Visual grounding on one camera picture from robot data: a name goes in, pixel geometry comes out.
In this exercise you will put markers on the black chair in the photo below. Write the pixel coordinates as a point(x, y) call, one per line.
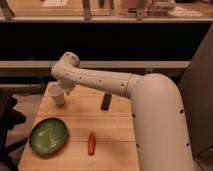
point(9, 118)

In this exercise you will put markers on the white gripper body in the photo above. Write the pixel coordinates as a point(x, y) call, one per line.
point(67, 87)

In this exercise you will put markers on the black rectangular block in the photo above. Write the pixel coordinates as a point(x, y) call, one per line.
point(106, 101)

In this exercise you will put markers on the green bowl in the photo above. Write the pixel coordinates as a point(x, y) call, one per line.
point(48, 136)

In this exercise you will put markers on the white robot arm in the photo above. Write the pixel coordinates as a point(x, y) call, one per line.
point(160, 125)

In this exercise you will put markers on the white ceramic cup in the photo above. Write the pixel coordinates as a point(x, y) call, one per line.
point(57, 94)

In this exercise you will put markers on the wooden shelf rail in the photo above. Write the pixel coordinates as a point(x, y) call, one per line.
point(97, 64)

